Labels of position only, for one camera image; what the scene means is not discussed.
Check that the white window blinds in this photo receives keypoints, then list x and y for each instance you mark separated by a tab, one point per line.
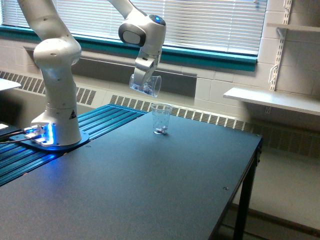
230	26

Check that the white lower wall shelf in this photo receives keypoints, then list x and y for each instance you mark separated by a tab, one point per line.
276	99

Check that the white shelf rail bracket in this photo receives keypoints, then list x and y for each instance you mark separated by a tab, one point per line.
281	31

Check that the black table leg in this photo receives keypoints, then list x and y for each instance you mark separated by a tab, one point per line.
245	195

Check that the wall radiator vent grille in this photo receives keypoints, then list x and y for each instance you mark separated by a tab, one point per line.
298	142

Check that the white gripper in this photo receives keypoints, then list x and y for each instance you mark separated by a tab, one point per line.
145	65

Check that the clear plastic cup on table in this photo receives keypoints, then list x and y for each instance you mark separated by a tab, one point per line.
160	115

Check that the white wall shelf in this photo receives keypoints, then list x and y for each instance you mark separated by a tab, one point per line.
294	27
276	99

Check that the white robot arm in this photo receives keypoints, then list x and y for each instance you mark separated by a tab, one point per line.
58	51

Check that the white upper wall shelf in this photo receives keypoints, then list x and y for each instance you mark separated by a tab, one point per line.
294	27

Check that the clear plastic cup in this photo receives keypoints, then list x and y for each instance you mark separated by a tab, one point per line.
160	115
151	87

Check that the white desk corner left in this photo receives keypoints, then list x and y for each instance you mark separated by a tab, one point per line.
8	84

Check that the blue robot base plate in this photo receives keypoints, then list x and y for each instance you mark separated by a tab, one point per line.
59	148

